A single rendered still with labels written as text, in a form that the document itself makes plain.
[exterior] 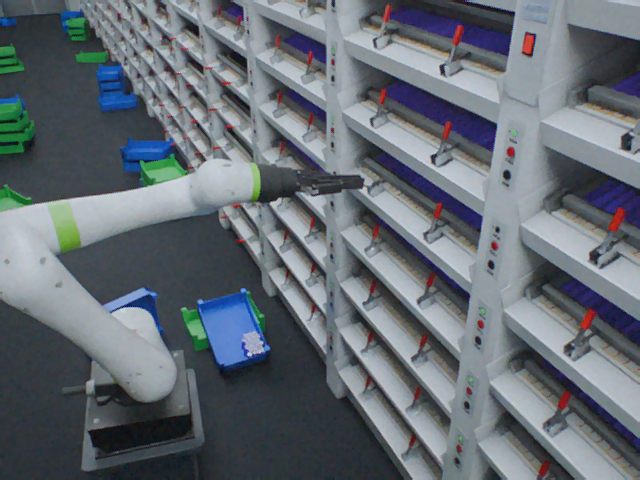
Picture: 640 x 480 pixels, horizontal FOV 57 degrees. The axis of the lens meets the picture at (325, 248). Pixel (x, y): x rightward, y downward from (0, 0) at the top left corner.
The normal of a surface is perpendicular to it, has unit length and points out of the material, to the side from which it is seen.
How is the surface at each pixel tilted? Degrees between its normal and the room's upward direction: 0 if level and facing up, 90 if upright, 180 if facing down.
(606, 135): 19
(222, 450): 0
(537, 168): 90
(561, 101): 90
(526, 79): 90
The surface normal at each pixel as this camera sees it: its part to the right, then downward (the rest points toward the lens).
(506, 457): -0.30, -0.73
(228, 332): 0.16, -0.62
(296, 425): 0.00, -0.86
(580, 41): 0.43, 0.47
